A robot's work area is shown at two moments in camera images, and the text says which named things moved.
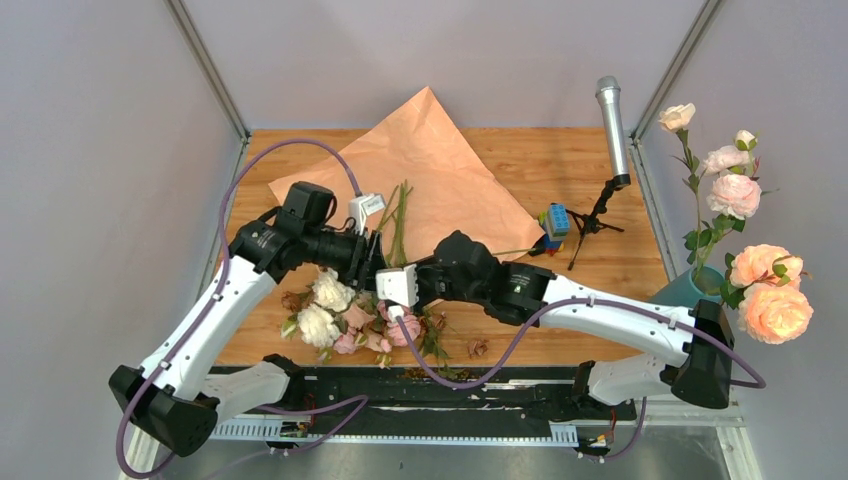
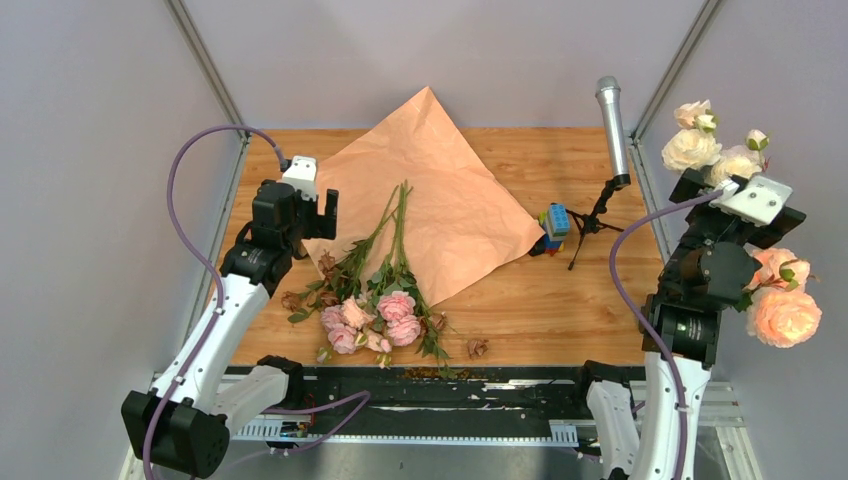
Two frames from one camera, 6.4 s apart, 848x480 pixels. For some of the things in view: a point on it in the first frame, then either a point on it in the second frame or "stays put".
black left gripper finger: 376,260 to 325,226
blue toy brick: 559,217 stays put
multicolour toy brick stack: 555,225 stays put
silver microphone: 607,93 stays put
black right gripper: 423,300 to 785,216
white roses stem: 330,294 to 695,143
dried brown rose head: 477,348 stays put
